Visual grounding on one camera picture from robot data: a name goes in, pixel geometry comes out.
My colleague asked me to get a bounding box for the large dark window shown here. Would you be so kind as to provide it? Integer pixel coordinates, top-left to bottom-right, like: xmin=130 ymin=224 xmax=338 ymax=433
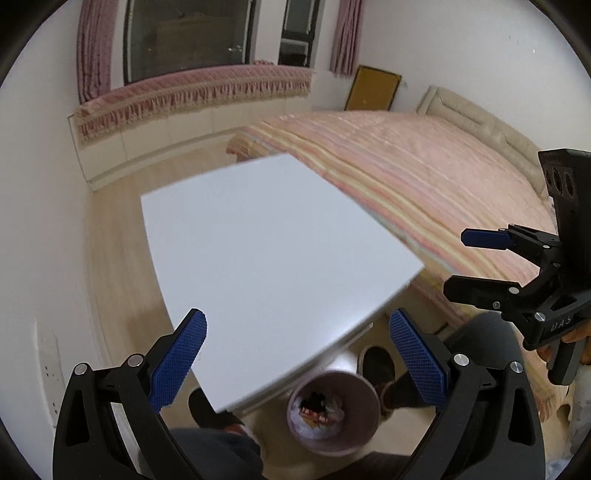
xmin=122 ymin=0 xmax=257 ymax=86

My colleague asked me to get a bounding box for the person's slipper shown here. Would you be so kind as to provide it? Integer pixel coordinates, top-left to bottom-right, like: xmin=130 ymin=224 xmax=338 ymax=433
xmin=188 ymin=387 xmax=259 ymax=444
xmin=358 ymin=345 xmax=395 ymax=407

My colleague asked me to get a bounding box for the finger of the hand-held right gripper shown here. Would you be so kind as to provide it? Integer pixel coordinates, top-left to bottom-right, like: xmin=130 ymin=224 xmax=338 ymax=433
xmin=461 ymin=224 xmax=561 ymax=267
xmin=443 ymin=274 xmax=537 ymax=320

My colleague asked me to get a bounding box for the narrow dark window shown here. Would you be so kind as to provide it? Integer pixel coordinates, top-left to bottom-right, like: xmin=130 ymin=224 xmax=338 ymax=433
xmin=278 ymin=0 xmax=321 ymax=68

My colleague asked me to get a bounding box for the person's right hand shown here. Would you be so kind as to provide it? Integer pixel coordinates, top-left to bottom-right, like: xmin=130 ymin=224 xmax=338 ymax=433
xmin=537 ymin=318 xmax=591 ymax=364

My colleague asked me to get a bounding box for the person's right slipper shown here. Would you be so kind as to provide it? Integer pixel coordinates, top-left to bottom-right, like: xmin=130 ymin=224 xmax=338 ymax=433
xmin=358 ymin=345 xmax=395 ymax=407

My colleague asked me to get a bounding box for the white wall socket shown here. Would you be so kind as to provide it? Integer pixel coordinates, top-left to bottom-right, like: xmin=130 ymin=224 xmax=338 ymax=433
xmin=39 ymin=330 xmax=65 ymax=416

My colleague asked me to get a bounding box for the pink fringed window seat cushion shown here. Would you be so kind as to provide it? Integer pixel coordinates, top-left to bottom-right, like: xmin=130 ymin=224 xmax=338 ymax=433
xmin=76 ymin=60 xmax=315 ymax=144

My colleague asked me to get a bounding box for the white table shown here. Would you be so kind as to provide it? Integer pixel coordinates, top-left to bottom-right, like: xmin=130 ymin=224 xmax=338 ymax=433
xmin=140 ymin=154 xmax=426 ymax=414

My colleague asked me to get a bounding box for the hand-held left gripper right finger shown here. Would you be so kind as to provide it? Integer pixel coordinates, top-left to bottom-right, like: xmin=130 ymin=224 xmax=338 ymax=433
xmin=389 ymin=308 xmax=546 ymax=480

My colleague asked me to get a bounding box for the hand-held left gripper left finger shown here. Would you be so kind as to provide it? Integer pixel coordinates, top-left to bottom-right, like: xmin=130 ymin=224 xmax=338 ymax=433
xmin=52 ymin=308 xmax=208 ymax=480

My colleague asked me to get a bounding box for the person's left leg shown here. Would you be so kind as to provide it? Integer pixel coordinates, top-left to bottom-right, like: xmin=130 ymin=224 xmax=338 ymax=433
xmin=168 ymin=427 xmax=266 ymax=480

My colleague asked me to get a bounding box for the bed with pink striped cover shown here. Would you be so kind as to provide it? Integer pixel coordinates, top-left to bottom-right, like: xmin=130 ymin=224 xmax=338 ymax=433
xmin=226 ymin=111 xmax=559 ymax=333

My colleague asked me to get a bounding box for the cream padded headboard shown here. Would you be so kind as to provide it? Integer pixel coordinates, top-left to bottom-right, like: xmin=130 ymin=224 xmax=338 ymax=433
xmin=417 ymin=85 xmax=555 ymax=199

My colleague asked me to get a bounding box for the person's left slipper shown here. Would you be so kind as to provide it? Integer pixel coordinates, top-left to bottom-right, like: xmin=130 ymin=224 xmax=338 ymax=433
xmin=188 ymin=387 xmax=259 ymax=444

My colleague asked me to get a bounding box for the pink curtain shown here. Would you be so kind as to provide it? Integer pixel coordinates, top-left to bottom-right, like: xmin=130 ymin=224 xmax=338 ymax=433
xmin=76 ymin=0 xmax=116 ymax=104
xmin=329 ymin=0 xmax=365 ymax=77

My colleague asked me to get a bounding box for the red box with white label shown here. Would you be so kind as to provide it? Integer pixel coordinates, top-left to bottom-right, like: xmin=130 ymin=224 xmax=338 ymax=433
xmin=300 ymin=408 xmax=334 ymax=426

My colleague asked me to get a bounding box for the pink round waste bin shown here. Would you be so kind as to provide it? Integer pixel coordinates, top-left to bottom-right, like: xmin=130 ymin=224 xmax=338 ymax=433
xmin=286 ymin=371 xmax=380 ymax=457

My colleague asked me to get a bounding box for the yellow framed board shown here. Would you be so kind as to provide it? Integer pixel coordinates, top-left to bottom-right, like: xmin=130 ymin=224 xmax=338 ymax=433
xmin=344 ymin=65 xmax=402 ymax=112

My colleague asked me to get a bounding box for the white window seat cabinet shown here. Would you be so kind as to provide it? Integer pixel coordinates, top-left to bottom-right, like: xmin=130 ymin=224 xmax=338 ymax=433
xmin=68 ymin=92 xmax=315 ymax=190

